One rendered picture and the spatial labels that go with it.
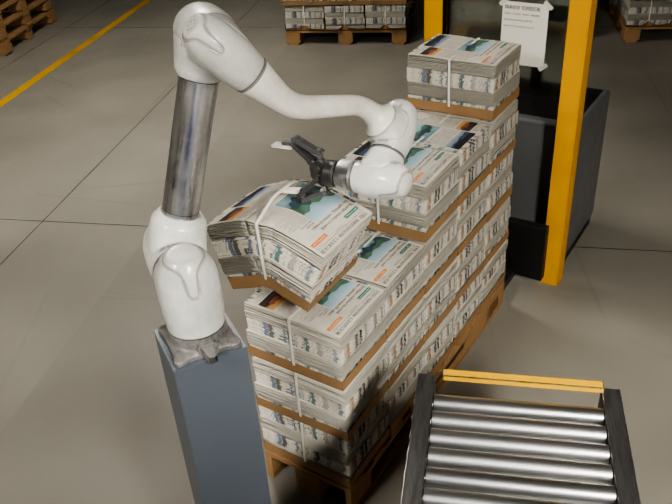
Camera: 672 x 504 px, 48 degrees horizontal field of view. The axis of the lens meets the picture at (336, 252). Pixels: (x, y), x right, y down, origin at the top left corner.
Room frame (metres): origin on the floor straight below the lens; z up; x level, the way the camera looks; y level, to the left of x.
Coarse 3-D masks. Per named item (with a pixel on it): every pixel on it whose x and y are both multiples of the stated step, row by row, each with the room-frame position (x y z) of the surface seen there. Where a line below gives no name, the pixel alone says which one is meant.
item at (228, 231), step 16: (256, 192) 2.15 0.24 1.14; (272, 192) 2.08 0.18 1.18; (240, 208) 2.03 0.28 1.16; (256, 208) 1.97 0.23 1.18; (208, 224) 1.99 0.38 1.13; (224, 224) 1.95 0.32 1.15; (240, 224) 1.92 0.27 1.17; (224, 240) 1.95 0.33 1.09; (240, 240) 1.92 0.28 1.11; (224, 256) 1.96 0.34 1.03; (240, 256) 1.92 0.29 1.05; (224, 272) 1.96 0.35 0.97; (240, 272) 1.92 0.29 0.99; (256, 272) 1.90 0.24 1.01
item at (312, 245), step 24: (336, 192) 2.05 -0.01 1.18; (288, 216) 1.91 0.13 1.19; (312, 216) 1.92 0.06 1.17; (336, 216) 1.94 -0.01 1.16; (360, 216) 1.96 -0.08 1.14; (288, 240) 1.82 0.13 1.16; (312, 240) 1.81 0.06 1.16; (336, 240) 1.83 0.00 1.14; (288, 264) 1.82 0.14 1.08; (312, 264) 1.78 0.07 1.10; (336, 264) 1.89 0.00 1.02; (288, 288) 1.83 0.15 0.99; (312, 288) 1.78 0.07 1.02
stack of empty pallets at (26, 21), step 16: (0, 0) 8.01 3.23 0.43; (16, 0) 8.01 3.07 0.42; (32, 0) 8.56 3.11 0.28; (48, 0) 8.68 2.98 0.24; (0, 16) 7.66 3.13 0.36; (16, 16) 7.92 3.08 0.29; (32, 16) 8.48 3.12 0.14; (48, 16) 8.55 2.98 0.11; (0, 32) 7.54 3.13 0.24; (16, 32) 7.86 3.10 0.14; (32, 32) 8.18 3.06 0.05; (0, 48) 7.55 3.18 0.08
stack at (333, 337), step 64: (384, 256) 2.20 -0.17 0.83; (448, 256) 2.44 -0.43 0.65; (256, 320) 1.97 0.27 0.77; (320, 320) 1.87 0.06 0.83; (384, 320) 2.01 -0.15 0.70; (448, 320) 2.45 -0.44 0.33; (256, 384) 1.98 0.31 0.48; (320, 384) 1.84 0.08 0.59; (384, 384) 2.01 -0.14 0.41; (320, 448) 1.85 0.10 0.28; (384, 448) 1.99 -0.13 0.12
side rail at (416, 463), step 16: (432, 384) 1.58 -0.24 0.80; (416, 400) 1.52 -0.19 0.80; (432, 400) 1.52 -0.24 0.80; (416, 416) 1.46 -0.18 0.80; (416, 432) 1.41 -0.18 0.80; (416, 448) 1.35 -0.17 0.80; (416, 464) 1.30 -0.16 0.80; (416, 480) 1.25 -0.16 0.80; (400, 496) 1.22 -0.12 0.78; (416, 496) 1.20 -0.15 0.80
